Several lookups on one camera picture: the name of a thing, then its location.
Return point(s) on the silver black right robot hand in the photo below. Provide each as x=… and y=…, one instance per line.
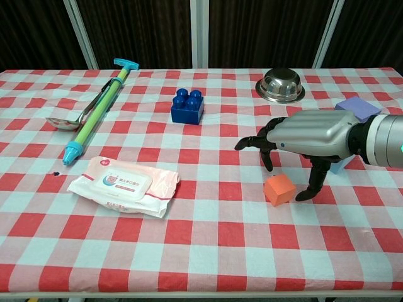
x=315, y=132

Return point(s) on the purple foam cube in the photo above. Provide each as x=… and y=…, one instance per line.
x=359, y=107

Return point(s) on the small orange foam cube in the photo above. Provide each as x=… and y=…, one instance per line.
x=277, y=192

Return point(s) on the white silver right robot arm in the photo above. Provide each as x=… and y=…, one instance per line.
x=384, y=138

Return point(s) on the large light blue foam cube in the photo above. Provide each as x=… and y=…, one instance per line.
x=340, y=165

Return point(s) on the stainless steel bowl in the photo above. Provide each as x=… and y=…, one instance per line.
x=280, y=85

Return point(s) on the dark blue building block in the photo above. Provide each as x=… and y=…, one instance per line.
x=185, y=114

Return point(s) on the red white checkered tablecloth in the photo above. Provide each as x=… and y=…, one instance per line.
x=201, y=236

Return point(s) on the pink white wet wipes pack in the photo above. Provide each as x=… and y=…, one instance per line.
x=122, y=185

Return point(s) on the green blue toy water pump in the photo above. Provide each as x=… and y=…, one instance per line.
x=94, y=117

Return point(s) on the stainless steel ladle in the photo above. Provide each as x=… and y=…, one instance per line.
x=63, y=123

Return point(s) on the white partition post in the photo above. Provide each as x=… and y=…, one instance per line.
x=199, y=31
x=82, y=34
x=327, y=34

